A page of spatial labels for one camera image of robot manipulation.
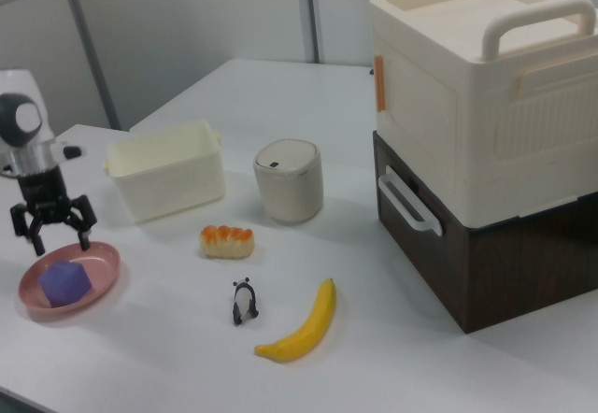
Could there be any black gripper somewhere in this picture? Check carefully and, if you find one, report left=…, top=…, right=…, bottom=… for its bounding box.
left=9, top=164, right=100, bottom=258

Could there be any purple cube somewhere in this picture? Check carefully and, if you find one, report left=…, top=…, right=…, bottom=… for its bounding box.
left=37, top=260, right=93, bottom=308

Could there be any pink plate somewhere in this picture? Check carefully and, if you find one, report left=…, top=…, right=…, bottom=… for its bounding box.
left=18, top=240, right=122, bottom=314

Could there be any cream plastic basket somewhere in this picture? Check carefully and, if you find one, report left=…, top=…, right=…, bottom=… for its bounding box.
left=101, top=119, right=226, bottom=224

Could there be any toy bread roll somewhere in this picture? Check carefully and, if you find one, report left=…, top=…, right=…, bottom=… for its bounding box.
left=198, top=224, right=257, bottom=261

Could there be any panda figurine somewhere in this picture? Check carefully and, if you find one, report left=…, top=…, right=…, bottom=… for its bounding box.
left=231, top=278, right=260, bottom=326

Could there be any small beige trash can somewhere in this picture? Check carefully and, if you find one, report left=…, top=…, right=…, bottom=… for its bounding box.
left=253, top=138, right=324, bottom=225

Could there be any yellow toy banana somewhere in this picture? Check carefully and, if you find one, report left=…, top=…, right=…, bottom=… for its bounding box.
left=253, top=278, right=338, bottom=363

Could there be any orange box latch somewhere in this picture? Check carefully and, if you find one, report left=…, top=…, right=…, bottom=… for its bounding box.
left=374, top=55, right=389, bottom=112

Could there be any dark brown drawer cabinet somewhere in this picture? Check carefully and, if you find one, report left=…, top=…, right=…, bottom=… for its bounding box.
left=372, top=130, right=598, bottom=335

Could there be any white drawer handle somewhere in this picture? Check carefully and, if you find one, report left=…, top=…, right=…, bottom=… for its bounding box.
left=377, top=165, right=444, bottom=237

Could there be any cream storage box with handles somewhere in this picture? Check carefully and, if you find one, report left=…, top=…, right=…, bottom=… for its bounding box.
left=367, top=0, right=598, bottom=228

